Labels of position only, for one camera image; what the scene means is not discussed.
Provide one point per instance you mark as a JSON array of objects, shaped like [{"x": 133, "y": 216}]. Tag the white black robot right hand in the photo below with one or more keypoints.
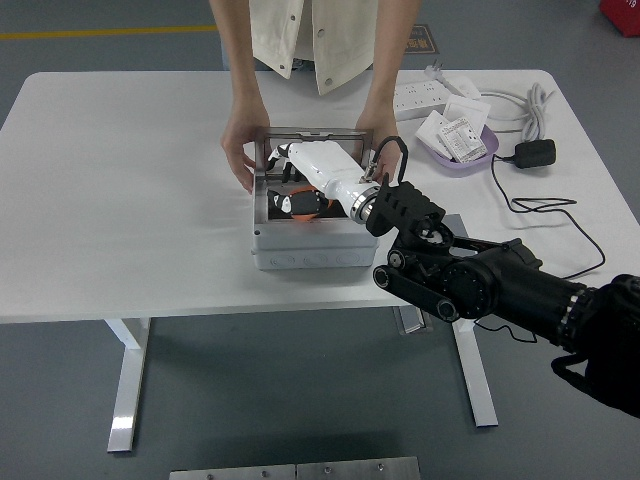
[{"x": 322, "y": 162}]

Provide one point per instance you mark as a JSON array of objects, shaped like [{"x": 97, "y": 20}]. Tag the person's left hand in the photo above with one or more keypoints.
[{"x": 382, "y": 132}]

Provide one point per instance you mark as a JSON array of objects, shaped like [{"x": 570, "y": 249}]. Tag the person's right hand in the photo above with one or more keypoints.
[{"x": 240, "y": 145}]

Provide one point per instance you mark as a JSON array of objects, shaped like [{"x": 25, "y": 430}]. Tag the transparent hinged box lid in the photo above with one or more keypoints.
[{"x": 310, "y": 132}]

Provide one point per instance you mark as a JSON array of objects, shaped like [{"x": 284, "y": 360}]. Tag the orange cylindrical battery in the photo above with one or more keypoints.
[{"x": 305, "y": 218}]

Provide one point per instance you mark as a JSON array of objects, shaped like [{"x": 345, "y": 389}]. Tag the grey plastic junction box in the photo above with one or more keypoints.
[{"x": 310, "y": 250}]

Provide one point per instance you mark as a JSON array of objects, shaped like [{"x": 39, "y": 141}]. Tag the person's right forearm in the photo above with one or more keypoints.
[{"x": 242, "y": 60}]

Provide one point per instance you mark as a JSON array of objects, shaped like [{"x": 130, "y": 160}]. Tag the person's left forearm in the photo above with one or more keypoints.
[{"x": 387, "y": 65}]

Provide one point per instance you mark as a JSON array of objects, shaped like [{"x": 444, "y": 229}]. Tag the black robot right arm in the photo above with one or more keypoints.
[{"x": 500, "y": 280}]

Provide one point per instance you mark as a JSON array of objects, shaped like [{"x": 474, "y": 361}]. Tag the grey cube battery holder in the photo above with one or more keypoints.
[{"x": 456, "y": 225}]

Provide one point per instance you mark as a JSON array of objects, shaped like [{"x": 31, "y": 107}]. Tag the white power strip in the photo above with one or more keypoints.
[{"x": 417, "y": 100}]

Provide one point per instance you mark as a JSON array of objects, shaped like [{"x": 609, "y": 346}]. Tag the packaged socket with printed label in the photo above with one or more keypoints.
[{"x": 462, "y": 140}]

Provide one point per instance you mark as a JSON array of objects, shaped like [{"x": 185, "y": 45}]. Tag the small white square adapter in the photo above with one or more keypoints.
[{"x": 465, "y": 87}]

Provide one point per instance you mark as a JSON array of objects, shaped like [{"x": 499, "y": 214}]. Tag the purple plastic tray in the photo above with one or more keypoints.
[{"x": 470, "y": 167}]

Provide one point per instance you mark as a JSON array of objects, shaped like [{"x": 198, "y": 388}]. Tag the brown floor sign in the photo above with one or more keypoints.
[{"x": 425, "y": 42}]

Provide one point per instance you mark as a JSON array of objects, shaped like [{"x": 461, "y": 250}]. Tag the person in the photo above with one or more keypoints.
[{"x": 320, "y": 35}]

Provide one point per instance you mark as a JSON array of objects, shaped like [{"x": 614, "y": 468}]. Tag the black power adapter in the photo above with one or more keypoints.
[{"x": 536, "y": 153}]

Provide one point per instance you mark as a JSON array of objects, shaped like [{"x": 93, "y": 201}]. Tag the silver floor fixture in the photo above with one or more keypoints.
[{"x": 412, "y": 320}]

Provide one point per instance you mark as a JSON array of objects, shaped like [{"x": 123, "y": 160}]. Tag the white table leg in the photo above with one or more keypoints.
[
  {"x": 475, "y": 380},
  {"x": 127, "y": 380}
]

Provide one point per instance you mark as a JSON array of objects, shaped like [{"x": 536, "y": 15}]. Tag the red object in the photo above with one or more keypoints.
[{"x": 622, "y": 15}]

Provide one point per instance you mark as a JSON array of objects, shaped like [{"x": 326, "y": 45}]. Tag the white wall socket plate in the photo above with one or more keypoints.
[
  {"x": 429, "y": 131},
  {"x": 467, "y": 111}
]

